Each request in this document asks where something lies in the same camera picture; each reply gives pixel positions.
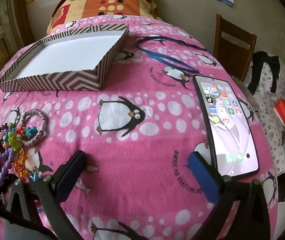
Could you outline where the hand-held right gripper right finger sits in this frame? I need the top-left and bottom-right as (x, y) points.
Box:
(187, 151), (278, 240)

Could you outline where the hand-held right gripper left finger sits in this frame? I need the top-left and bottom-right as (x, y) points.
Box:
(4, 150), (87, 240)

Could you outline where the blue bead bracelet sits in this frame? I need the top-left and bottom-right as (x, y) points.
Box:
(24, 127), (40, 140)

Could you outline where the zigzag striped cardboard box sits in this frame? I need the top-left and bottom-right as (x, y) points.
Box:
(0, 24), (130, 92)

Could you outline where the black smartphone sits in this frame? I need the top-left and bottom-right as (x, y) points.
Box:
(192, 75), (260, 179)

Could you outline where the pink penguin blanket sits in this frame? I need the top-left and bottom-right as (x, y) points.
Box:
(0, 15), (280, 240)

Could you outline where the white floral cloth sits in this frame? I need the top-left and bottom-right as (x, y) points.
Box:
(245, 55), (285, 175)

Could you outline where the black garment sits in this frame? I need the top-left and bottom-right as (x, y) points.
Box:
(247, 51), (281, 93)

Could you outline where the wooden chair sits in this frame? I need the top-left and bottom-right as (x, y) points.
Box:
(212, 14), (257, 82)

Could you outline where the orange patchwork quilt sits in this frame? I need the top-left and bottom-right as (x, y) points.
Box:
(46, 0), (158, 34)

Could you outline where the orange translucent bead bracelet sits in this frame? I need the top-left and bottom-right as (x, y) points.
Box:
(12, 149), (33, 178)

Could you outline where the green flower bead bracelet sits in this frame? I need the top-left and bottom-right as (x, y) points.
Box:
(3, 131), (23, 151)

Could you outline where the purple bead bracelet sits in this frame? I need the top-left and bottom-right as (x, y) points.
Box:
(0, 147), (16, 188)

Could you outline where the pink braided hair tie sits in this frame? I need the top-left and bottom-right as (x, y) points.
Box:
(20, 108), (50, 147)

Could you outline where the blue lanyard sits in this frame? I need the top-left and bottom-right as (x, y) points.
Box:
(134, 36), (200, 74)

